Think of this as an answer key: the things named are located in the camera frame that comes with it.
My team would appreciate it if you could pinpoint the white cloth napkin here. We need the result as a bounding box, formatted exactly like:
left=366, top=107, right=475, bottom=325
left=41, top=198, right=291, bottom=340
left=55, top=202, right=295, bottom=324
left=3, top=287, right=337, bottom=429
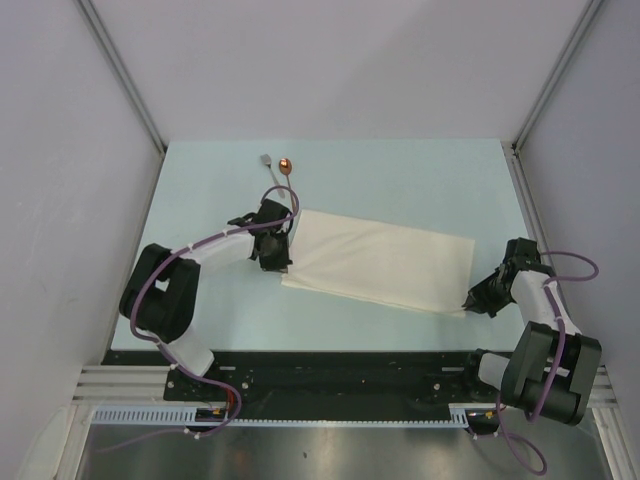
left=281, top=210, right=475, bottom=318

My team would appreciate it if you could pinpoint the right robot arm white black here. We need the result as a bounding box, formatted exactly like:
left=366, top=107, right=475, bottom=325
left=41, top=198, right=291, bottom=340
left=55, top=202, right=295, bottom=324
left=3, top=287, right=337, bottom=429
left=461, top=238, right=602, bottom=425

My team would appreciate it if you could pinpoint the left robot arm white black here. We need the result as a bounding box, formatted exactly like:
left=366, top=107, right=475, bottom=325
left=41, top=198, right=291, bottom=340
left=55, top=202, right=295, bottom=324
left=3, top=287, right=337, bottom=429
left=119, top=198, right=298, bottom=400

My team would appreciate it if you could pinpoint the copper spoon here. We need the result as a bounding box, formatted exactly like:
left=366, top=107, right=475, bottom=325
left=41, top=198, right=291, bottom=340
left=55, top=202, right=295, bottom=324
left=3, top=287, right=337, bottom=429
left=278, top=158, right=293, bottom=190

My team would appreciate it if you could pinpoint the silver fork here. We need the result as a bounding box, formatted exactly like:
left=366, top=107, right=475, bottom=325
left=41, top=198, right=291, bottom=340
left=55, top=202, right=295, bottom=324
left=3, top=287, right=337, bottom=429
left=260, top=154, right=280, bottom=186

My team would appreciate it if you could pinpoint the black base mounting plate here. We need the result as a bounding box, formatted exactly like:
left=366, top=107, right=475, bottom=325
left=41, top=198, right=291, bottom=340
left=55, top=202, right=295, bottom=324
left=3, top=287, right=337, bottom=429
left=102, top=350, right=501, bottom=409

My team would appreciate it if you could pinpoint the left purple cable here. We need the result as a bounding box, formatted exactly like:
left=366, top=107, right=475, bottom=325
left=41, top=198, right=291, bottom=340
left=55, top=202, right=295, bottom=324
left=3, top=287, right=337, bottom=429
left=99, top=185, right=301, bottom=451

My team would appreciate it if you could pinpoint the purple cable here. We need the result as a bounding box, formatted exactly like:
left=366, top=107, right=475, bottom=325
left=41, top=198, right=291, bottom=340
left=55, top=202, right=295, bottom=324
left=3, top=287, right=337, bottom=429
left=99, top=185, right=301, bottom=451
left=494, top=249, right=600, bottom=474

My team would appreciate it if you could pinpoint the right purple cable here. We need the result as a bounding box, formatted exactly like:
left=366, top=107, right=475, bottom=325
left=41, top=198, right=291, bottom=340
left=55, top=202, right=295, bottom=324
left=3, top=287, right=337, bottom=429
left=494, top=249, right=600, bottom=474

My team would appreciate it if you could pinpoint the right aluminium frame post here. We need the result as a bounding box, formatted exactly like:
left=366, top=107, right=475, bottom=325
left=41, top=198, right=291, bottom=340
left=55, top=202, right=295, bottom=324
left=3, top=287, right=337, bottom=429
left=514, top=0, right=604, bottom=151

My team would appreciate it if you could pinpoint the aluminium frame post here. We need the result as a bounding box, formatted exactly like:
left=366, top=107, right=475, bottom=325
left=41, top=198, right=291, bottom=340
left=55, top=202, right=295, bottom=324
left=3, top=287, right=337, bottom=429
left=514, top=0, right=604, bottom=151
left=72, top=0, right=168, bottom=159

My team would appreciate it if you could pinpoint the white slotted cable duct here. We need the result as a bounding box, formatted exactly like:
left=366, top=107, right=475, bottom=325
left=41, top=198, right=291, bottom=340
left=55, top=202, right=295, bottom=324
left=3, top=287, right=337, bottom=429
left=92, top=404, right=495, bottom=430

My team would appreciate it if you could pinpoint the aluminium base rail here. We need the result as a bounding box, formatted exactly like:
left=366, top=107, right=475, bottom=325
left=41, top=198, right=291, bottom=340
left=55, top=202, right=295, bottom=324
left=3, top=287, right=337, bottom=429
left=72, top=366, right=174, bottom=404

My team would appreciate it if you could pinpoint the left aluminium frame post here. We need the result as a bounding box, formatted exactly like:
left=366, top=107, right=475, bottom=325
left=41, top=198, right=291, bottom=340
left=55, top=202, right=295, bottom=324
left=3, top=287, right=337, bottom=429
left=72, top=0, right=168, bottom=159

